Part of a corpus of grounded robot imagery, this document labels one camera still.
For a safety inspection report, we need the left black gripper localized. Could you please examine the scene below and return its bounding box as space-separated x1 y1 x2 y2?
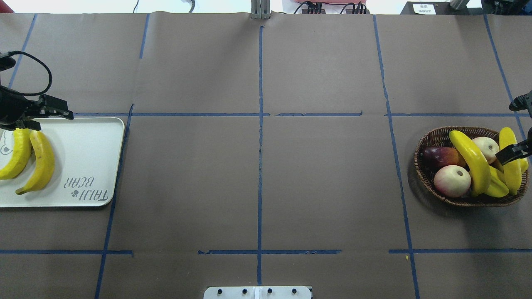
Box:
0 86 74 131

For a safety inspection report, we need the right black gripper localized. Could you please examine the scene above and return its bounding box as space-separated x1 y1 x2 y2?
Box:
496 127 532 165

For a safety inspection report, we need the yellow banana brown tip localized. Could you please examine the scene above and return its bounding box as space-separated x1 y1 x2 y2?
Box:
497 127 522 195

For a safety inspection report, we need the bright yellow banana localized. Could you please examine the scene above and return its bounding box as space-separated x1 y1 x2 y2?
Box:
0 128 32 180

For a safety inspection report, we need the brown wicker basket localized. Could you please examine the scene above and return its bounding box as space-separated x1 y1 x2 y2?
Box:
412 126 530 207

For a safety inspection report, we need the yellow banana with grey tip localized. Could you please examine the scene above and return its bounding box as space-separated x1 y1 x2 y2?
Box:
449 130 490 197

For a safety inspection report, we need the yellow green starfruit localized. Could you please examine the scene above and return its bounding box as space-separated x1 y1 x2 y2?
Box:
484 166 510 198

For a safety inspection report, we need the white bear tray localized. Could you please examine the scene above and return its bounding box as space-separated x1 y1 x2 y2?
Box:
0 117 125 208

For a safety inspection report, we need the dark red mango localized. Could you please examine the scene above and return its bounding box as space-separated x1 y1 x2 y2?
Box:
420 147 467 169

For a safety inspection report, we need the black labelled box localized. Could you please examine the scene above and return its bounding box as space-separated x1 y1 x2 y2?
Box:
400 1 452 15

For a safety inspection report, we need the pink storage box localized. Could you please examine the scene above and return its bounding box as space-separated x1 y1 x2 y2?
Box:
310 0 367 5

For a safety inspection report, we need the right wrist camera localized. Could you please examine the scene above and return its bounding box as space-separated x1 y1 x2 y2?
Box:
508 91 532 117

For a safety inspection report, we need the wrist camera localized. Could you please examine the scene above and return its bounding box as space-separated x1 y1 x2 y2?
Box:
0 52 16 72
508 91 532 117

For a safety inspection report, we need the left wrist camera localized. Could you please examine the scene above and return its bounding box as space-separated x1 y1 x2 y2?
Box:
0 52 16 72

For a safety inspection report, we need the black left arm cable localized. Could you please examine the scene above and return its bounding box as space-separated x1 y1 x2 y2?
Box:
0 51 53 97

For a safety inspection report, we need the black cable bundle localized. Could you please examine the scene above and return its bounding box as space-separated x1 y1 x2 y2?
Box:
293 1 369 15

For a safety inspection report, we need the aluminium frame post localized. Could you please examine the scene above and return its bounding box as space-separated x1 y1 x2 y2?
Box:
250 0 271 20

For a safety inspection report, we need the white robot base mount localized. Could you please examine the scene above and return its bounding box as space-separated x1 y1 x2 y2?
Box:
203 285 313 299

